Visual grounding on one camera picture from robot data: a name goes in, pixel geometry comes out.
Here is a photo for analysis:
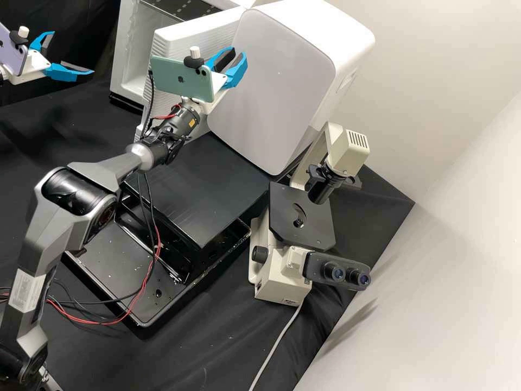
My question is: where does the right wrist camera phone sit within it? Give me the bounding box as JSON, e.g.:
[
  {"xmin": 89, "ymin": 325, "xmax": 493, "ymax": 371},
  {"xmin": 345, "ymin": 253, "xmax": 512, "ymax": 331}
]
[{"xmin": 148, "ymin": 46, "xmax": 230, "ymax": 103}]

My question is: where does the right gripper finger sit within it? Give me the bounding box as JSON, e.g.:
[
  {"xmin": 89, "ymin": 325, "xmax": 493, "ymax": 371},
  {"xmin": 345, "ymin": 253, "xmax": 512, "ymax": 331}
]
[
  {"xmin": 206, "ymin": 47, "xmax": 238, "ymax": 74},
  {"xmin": 226, "ymin": 52, "xmax": 249, "ymax": 89}
]

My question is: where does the cream microscope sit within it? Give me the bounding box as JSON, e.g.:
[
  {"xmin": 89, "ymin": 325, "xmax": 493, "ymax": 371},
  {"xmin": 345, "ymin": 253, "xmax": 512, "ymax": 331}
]
[{"xmin": 248, "ymin": 121, "xmax": 372, "ymax": 304}]

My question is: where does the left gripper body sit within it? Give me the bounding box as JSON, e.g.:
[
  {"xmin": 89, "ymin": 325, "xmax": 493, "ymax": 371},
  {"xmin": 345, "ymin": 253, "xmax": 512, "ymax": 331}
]
[{"xmin": 7, "ymin": 48, "xmax": 53, "ymax": 86}]

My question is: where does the left wrist camera phone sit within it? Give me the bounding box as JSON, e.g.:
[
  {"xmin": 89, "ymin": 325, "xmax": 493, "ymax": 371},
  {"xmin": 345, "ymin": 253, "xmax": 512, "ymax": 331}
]
[{"xmin": 0, "ymin": 22, "xmax": 33, "ymax": 79}]

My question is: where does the black tray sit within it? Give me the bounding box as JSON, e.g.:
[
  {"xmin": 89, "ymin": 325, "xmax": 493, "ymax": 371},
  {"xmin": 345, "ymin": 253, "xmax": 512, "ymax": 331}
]
[{"xmin": 60, "ymin": 190, "xmax": 254, "ymax": 329}]

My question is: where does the black platform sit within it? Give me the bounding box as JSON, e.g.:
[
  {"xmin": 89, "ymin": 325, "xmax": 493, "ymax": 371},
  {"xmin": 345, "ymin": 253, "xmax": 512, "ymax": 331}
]
[{"xmin": 121, "ymin": 133, "xmax": 272, "ymax": 251}]

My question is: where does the white incubator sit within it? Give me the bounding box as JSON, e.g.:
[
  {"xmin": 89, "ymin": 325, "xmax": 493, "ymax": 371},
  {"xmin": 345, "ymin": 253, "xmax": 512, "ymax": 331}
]
[{"xmin": 109, "ymin": 0, "xmax": 255, "ymax": 113}]

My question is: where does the black cable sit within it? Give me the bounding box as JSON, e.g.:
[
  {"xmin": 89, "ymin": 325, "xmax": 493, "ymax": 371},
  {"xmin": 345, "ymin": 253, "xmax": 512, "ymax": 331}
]
[{"xmin": 48, "ymin": 68, "xmax": 163, "ymax": 323}]

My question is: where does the red wire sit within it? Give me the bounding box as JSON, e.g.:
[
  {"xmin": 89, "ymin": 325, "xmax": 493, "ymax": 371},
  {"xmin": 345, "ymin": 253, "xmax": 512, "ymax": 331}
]
[{"xmin": 43, "ymin": 239, "xmax": 166, "ymax": 326}]

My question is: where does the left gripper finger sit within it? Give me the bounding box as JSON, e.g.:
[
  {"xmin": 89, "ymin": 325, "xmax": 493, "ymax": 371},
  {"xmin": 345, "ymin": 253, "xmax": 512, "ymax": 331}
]
[
  {"xmin": 27, "ymin": 30, "xmax": 56, "ymax": 54},
  {"xmin": 43, "ymin": 61, "xmax": 96, "ymax": 83}
]

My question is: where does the grey power cable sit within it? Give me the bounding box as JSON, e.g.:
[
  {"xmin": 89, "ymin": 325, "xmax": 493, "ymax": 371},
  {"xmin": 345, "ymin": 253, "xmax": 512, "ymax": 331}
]
[{"xmin": 247, "ymin": 300, "xmax": 305, "ymax": 391}]

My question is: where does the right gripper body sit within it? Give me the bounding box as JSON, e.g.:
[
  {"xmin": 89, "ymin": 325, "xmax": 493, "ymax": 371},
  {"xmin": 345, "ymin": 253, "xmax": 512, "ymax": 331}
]
[{"xmin": 193, "ymin": 71, "xmax": 230, "ymax": 117}]

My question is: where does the wrist camera phone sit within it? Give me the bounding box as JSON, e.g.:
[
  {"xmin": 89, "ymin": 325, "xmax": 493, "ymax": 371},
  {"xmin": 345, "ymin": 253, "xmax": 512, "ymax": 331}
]
[
  {"xmin": 148, "ymin": 46, "xmax": 230, "ymax": 103},
  {"xmin": 0, "ymin": 22, "xmax": 33, "ymax": 79}
]

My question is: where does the white box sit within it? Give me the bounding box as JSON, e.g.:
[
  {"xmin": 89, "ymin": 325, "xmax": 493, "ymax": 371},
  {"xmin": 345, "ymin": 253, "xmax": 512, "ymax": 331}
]
[{"xmin": 206, "ymin": 8, "xmax": 377, "ymax": 177}]

